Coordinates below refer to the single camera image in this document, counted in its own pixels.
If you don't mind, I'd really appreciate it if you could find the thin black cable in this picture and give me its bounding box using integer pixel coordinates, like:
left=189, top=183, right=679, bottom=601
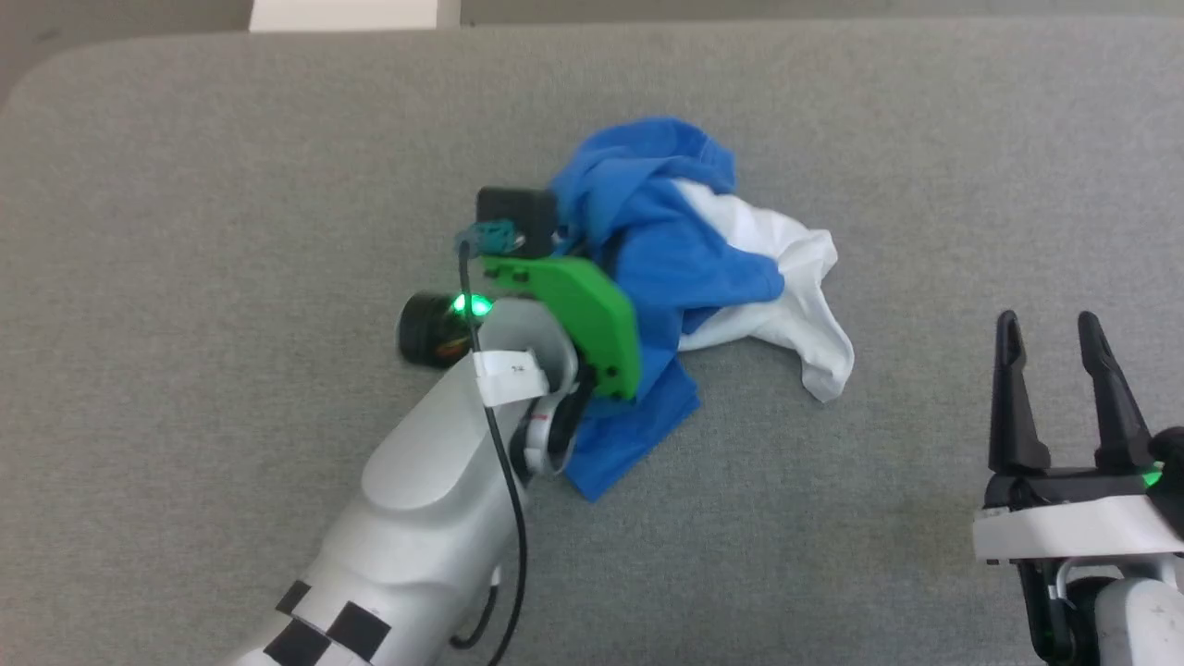
left=450, top=581, right=501, bottom=649

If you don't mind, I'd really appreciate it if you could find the white rectangular block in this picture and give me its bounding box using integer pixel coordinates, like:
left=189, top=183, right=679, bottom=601
left=250, top=0, right=462, bottom=33

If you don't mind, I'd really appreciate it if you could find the blue and white garment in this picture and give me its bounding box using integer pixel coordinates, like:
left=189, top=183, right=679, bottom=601
left=550, top=116, right=857, bottom=503

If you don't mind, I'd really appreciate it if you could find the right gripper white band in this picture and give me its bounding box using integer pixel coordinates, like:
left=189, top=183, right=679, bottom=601
left=973, top=311, right=1184, bottom=563

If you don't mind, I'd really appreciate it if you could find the teal cable plug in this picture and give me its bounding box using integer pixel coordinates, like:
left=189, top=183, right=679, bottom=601
left=457, top=220, right=515, bottom=256

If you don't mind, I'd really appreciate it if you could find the white label strap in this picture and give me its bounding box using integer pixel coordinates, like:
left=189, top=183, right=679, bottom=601
left=473, top=349, right=549, bottom=409

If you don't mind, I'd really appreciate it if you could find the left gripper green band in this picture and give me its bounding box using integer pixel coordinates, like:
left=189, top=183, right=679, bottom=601
left=398, top=257, right=642, bottom=401

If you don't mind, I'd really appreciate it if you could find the black camera cable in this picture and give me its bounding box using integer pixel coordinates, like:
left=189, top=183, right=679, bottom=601
left=455, top=239, right=530, bottom=666

